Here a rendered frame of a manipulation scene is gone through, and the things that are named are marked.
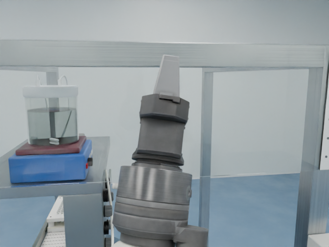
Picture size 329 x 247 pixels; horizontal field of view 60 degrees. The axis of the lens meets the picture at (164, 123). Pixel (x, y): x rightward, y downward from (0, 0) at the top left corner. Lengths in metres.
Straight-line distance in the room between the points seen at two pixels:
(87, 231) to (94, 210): 0.06
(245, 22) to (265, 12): 0.33
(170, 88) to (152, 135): 0.06
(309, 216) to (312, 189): 0.08
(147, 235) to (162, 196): 0.04
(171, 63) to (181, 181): 0.14
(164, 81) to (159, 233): 0.17
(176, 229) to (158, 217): 0.02
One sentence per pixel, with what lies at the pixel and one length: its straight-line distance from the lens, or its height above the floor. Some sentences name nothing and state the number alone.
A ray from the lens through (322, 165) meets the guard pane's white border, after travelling 0.92.
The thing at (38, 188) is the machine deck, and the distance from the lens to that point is 0.85.
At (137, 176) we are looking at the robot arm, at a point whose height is 1.46.
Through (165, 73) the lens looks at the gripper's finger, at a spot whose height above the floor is 1.57.
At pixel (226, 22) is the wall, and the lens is 4.39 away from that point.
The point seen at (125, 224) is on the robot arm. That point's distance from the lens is 0.32.
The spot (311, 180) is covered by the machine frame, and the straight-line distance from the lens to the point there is 0.93.
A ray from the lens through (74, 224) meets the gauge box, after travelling 0.87.
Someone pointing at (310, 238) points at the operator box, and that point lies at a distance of 0.99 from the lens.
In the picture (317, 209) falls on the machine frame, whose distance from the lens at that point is 0.97.
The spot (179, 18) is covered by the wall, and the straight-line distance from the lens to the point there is 4.20.
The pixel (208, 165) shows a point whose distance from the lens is 0.77.
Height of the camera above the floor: 1.57
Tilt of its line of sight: 10 degrees down
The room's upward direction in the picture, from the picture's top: straight up
